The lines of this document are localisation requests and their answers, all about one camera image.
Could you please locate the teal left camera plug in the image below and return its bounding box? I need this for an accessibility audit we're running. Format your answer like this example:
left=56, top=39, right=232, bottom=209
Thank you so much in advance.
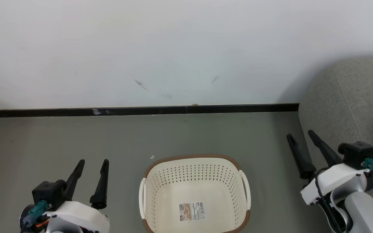
left=23, top=200, right=53, bottom=227

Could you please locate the white perforated laundry basket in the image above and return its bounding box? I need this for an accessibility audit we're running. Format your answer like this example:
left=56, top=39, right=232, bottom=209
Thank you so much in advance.
left=138, top=154, right=251, bottom=233

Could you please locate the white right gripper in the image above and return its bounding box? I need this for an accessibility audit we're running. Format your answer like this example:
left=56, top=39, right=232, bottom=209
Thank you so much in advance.
left=286, top=129, right=370, bottom=205

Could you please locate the grey fabric sofa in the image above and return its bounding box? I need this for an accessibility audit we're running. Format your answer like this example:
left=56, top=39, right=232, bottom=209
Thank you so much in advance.
left=298, top=57, right=373, bottom=233

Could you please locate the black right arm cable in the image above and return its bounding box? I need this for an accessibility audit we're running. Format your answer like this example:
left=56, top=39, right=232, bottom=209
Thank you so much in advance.
left=314, top=168, right=345, bottom=233

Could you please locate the black baseboard strip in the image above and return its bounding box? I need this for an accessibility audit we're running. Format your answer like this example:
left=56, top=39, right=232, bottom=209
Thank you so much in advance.
left=0, top=103, right=300, bottom=118

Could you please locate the barcode label sticker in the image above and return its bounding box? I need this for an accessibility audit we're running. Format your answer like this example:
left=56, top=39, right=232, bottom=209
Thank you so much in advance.
left=178, top=201, right=206, bottom=222

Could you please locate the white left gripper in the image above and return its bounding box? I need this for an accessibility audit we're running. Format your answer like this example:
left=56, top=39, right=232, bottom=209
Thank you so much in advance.
left=43, top=159, right=110, bottom=233

